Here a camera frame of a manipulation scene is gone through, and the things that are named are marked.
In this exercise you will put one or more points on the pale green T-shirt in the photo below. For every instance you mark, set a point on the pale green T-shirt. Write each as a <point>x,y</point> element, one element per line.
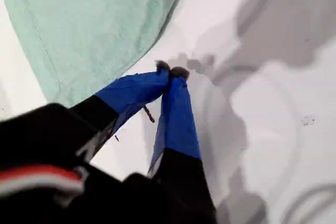
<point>92,24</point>

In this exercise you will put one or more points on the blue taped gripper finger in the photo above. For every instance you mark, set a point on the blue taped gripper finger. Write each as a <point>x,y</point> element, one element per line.
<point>178,119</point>
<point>131,90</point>

